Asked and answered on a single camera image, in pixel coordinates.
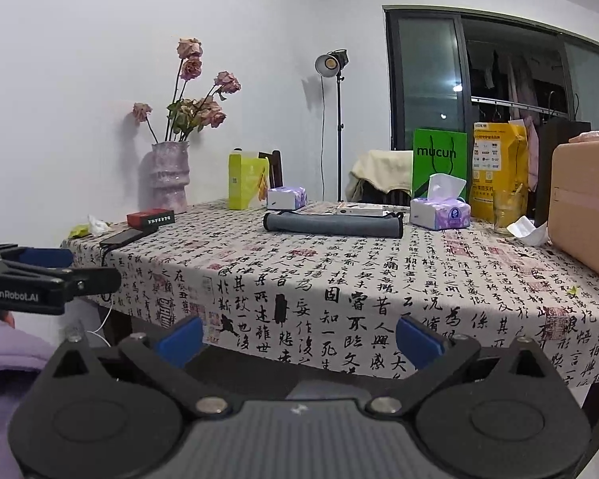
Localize brown cardboard box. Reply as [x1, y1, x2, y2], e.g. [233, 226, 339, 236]
[548, 139, 599, 282]

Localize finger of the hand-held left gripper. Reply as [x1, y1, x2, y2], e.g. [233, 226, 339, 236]
[62, 267, 123, 305]
[0, 243, 75, 274]

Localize black bag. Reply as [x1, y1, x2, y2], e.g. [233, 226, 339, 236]
[533, 118, 592, 226]

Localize white paper slip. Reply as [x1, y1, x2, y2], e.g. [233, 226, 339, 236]
[507, 215, 550, 247]

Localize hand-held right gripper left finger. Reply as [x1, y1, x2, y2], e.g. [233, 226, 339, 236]
[44, 315, 231, 418]

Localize crumpled white tissue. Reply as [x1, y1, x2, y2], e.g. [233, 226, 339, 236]
[87, 214, 112, 237]

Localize black power bank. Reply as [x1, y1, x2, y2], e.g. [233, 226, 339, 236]
[99, 224, 159, 248]

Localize person's purple fleece clothing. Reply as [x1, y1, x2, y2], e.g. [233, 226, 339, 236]
[0, 309, 57, 479]

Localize grey towel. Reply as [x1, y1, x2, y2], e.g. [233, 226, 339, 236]
[263, 211, 405, 239]

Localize dark framed sliding window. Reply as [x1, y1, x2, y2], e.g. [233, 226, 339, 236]
[383, 4, 599, 163]

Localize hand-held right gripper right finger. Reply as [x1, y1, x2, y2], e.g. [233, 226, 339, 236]
[368, 315, 566, 418]

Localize small purple white tissue pack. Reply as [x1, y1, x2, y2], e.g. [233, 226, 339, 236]
[266, 186, 308, 211]

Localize green paper bag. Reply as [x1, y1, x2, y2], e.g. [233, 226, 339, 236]
[412, 128, 469, 201]

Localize white flat box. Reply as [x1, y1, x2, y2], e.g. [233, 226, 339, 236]
[299, 202, 388, 218]

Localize pink ceramic vase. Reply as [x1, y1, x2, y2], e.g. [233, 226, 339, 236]
[152, 141, 191, 215]

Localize calligraphy printed tablecloth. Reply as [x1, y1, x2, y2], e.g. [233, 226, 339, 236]
[61, 198, 599, 401]

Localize clear glass cup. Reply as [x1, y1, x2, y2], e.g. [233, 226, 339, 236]
[492, 189, 528, 236]

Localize dark chair under cloth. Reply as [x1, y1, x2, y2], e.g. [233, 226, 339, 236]
[358, 182, 413, 207]

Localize studio light on stand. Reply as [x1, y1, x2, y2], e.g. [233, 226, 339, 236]
[314, 49, 349, 203]

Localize yellow-green carton box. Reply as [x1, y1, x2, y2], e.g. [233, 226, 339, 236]
[228, 152, 271, 211]

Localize yellow plastic bag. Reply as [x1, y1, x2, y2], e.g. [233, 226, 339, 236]
[470, 121, 529, 223]

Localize dried pink roses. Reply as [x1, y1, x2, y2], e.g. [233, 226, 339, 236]
[132, 37, 242, 143]

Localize cream cloth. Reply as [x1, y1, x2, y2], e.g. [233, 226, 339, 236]
[345, 150, 415, 203]

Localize large purple white tissue pack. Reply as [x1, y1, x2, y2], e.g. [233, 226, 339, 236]
[410, 173, 472, 231]

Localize red flat box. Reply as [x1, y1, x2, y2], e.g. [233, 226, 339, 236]
[126, 208, 175, 227]

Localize hanging pink garment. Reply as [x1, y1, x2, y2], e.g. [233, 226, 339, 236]
[506, 57, 541, 193]

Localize white cable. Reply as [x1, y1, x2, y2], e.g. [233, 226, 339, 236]
[86, 302, 115, 336]

